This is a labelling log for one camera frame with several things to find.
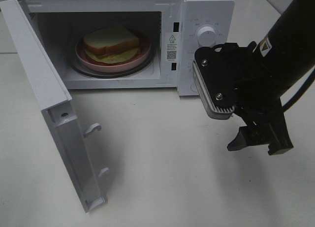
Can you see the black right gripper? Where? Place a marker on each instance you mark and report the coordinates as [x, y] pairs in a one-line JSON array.
[[257, 104]]

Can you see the round microwave door button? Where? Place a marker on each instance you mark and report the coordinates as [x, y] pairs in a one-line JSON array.
[[193, 87]]

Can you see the white bread sandwich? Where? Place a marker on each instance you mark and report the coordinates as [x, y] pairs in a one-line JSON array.
[[111, 45]]

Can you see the pink round plate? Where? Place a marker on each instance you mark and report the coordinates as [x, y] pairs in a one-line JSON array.
[[136, 63]]

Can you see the white microwave door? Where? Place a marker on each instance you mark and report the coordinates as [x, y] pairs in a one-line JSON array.
[[55, 104]]

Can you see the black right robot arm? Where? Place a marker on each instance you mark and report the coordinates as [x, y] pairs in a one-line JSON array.
[[287, 52]]

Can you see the white upper microwave knob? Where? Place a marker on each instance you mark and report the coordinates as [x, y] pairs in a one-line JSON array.
[[207, 36]]

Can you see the glass microwave turntable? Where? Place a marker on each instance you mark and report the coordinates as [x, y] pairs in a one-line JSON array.
[[75, 64]]

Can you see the white microwave oven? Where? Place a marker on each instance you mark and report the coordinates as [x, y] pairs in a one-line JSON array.
[[171, 26]]

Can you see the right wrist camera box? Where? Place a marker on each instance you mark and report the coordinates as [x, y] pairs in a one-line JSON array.
[[214, 80]]

